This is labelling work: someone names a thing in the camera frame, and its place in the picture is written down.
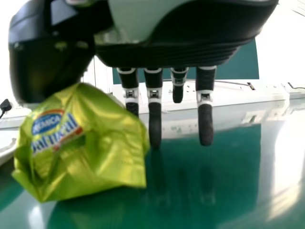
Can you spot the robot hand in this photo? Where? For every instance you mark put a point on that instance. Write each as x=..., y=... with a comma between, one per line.
x=181, y=31

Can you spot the yellow-green biscuit packet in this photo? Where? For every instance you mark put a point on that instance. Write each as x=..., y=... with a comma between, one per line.
x=95, y=155

